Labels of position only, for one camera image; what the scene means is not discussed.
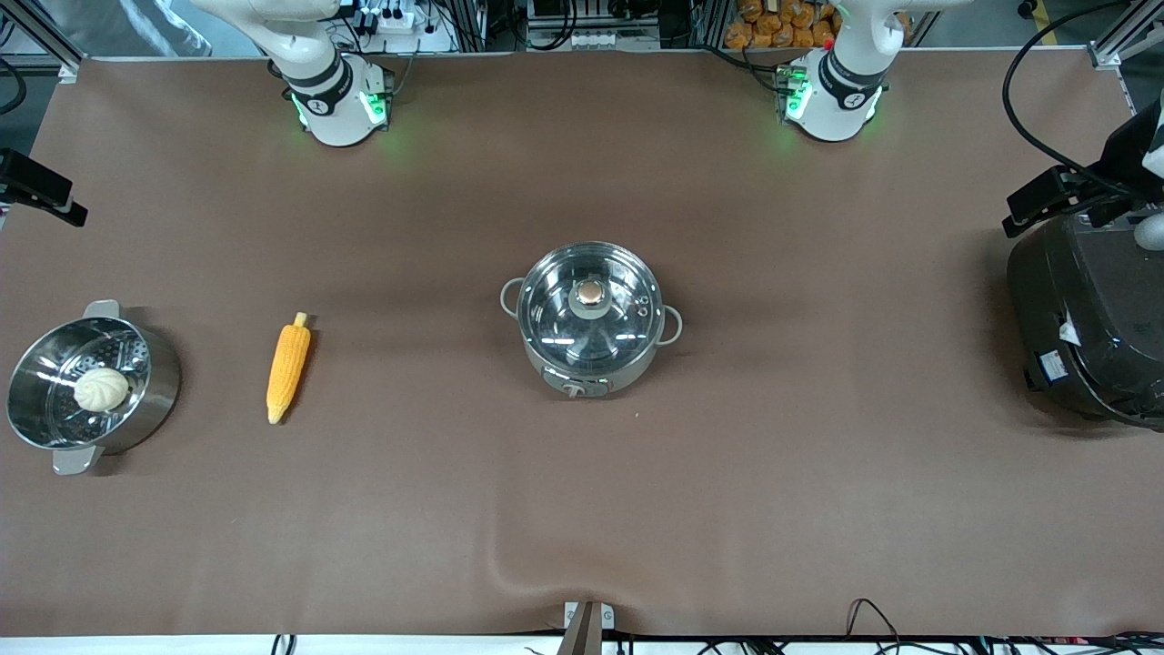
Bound yellow corn cob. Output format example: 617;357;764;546
266;312;313;426

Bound round glass pot lid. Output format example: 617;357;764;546
518;242;664;372

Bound stainless steel steamer pot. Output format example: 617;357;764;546
5;299;183;477

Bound grey electric cooking pot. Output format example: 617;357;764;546
499;240;684;400

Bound black rice cooker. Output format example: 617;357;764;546
1006;211;1164;431

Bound white steamed bun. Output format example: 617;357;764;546
73;367;131;413

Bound crate of orange buns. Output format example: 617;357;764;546
725;0;842;51

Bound white power strip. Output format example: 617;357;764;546
350;0;460;54

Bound brown table cloth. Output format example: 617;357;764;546
0;50;1164;638

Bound grey metal table clamp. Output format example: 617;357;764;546
557;600;616;655

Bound aluminium frame profile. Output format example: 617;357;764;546
0;0;85;81
1087;0;1164;70

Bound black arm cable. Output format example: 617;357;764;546
1001;0;1133;179

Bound thin black looped cable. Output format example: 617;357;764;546
844;598;903;640

